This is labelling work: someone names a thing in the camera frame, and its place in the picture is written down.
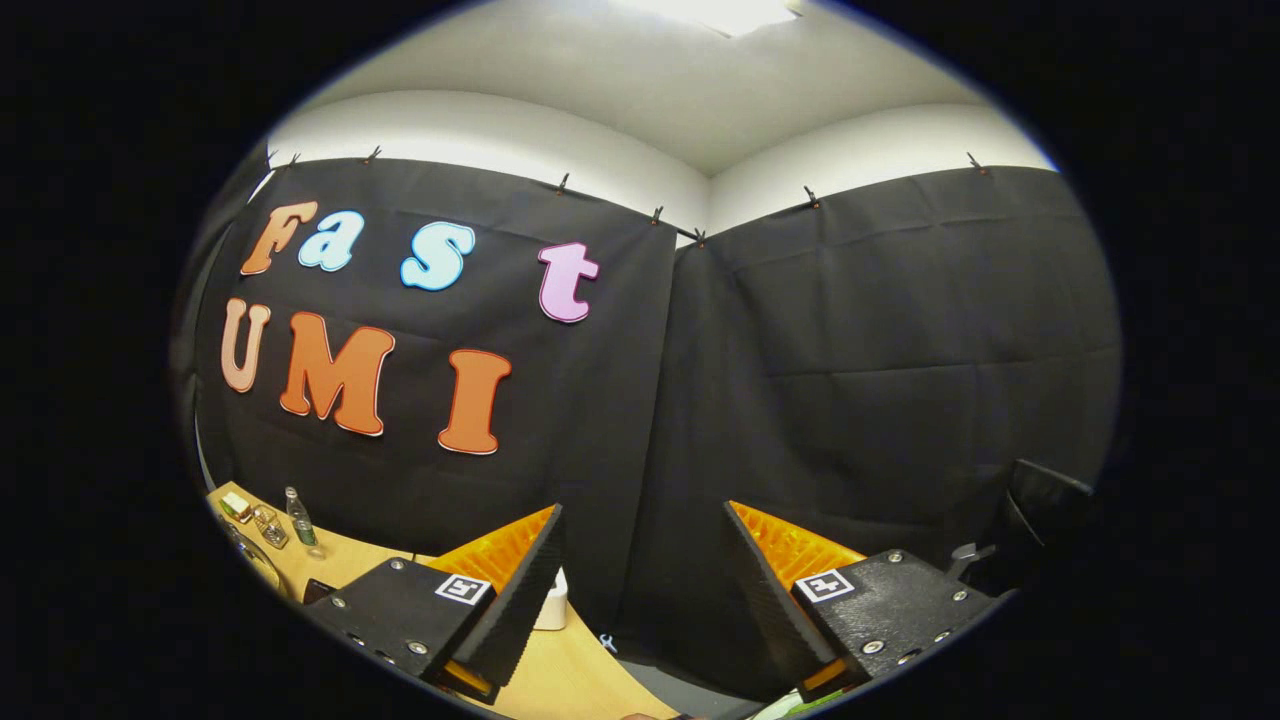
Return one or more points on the white green packet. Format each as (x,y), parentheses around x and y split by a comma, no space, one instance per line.
(800,706)

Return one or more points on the ceiling light panel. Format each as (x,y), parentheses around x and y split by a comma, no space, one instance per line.
(710,12)

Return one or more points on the black office chair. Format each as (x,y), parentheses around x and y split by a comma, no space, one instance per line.
(1045,510)

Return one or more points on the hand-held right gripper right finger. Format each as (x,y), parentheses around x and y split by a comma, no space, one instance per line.
(785,605)

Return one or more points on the clear plastic water bottle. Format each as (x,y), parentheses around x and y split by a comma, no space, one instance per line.
(300,520)

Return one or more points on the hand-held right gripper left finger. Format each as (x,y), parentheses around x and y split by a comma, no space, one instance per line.
(520,600)

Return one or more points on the sandwich with lettuce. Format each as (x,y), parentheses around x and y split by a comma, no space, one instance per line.
(237,507)

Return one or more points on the white toaster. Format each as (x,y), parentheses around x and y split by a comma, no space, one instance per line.
(556,605)

